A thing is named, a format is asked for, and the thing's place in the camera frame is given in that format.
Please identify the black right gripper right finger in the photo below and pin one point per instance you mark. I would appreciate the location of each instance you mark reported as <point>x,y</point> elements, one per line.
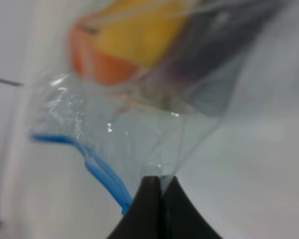
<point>179,219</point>

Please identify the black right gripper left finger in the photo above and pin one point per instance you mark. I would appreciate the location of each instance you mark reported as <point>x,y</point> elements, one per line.
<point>142,217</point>

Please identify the orange toy fruit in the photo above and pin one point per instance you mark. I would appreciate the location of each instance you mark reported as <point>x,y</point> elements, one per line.
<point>90,62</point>

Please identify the clear zip bag blue zipper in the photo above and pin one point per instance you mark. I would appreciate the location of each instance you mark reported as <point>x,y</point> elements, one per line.
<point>122,136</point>

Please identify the dark purple toy eggplant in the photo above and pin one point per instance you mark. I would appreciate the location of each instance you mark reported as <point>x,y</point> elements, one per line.
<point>200,67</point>

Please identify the yellow toy pear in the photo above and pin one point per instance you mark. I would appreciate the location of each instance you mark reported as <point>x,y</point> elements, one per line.
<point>140,31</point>

